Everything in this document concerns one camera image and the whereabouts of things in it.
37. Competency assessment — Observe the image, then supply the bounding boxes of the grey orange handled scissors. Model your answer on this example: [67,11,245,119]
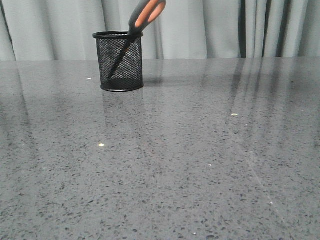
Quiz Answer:
[107,0,167,80]

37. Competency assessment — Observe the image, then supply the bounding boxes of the black mesh pen bucket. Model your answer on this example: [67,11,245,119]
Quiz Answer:
[92,31,144,92]

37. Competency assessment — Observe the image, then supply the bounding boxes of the grey pleated curtain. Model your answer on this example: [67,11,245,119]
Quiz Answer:
[0,0,320,61]

